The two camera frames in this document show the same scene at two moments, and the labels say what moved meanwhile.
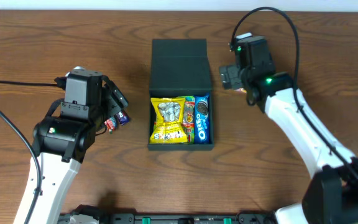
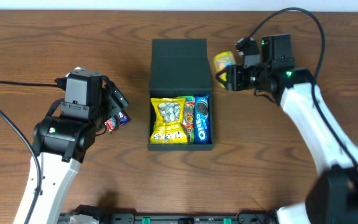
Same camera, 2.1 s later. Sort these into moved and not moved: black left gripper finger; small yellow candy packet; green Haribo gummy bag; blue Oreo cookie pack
Moved: small yellow candy packet
Not moved: green Haribo gummy bag; blue Oreo cookie pack; black left gripper finger
